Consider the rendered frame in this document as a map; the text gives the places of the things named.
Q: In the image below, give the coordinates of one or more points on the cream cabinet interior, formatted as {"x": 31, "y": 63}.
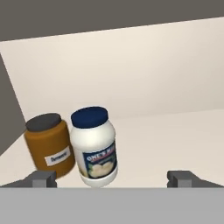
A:
{"x": 145, "y": 87}

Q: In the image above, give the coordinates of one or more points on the white mayonnaise jar blue lid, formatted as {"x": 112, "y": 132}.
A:
{"x": 93, "y": 145}

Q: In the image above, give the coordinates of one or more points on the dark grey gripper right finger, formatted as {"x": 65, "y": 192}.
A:
{"x": 182, "y": 178}

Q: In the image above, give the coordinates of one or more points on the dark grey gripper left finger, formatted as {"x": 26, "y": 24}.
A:
{"x": 40, "y": 178}

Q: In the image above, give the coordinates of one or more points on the orange turmeric jar grey lid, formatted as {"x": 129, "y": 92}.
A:
{"x": 48, "y": 145}

